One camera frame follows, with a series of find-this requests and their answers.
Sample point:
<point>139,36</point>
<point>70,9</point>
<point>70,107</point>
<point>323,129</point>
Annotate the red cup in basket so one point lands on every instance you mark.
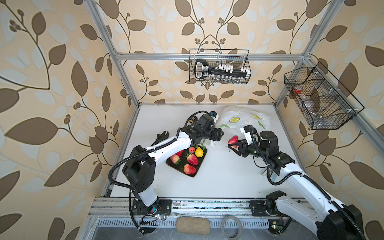
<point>297,89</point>

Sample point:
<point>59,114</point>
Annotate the back wire basket black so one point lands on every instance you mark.
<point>235,57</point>

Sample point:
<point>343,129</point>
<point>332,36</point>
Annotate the right wire basket black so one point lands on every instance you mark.
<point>325,102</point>

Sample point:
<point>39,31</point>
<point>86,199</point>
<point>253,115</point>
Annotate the wire basket black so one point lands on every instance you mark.
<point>235,57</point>
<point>325,102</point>

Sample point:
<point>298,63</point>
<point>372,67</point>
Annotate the large red fake strawberry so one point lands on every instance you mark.
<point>192,159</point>

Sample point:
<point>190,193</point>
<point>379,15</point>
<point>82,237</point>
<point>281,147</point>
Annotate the black socket tool set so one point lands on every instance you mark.
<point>202,70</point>

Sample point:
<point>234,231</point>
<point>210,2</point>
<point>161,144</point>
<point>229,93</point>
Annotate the red yellow fake apple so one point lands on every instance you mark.
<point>189,170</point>

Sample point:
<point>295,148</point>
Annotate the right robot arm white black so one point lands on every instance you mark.
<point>328,217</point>

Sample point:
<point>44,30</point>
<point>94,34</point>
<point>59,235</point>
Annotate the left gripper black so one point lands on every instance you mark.
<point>218,134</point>

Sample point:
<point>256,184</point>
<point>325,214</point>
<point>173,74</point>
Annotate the beige sponge block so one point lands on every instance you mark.
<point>193,225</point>

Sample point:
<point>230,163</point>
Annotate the yellow fake lemon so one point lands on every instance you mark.
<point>199,152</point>

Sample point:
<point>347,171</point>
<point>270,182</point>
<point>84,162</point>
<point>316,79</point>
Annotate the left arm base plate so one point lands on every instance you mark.
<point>159,207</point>

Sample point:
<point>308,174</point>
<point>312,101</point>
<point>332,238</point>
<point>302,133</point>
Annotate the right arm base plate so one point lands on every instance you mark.
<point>259,208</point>

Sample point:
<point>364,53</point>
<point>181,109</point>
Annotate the black square tray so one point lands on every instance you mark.
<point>180,167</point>

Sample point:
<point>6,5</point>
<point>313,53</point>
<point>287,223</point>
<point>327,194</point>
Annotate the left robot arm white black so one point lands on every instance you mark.
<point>137,171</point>

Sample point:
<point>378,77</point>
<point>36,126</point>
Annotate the green leafy fake sprig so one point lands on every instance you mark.
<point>202,145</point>

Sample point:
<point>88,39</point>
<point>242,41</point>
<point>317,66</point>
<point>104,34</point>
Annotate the white plastic bag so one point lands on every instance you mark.
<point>234,118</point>

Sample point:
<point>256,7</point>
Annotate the grey tape roll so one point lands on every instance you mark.
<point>231,222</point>

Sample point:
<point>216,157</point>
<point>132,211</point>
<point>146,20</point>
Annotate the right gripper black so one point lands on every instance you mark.
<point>241,145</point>

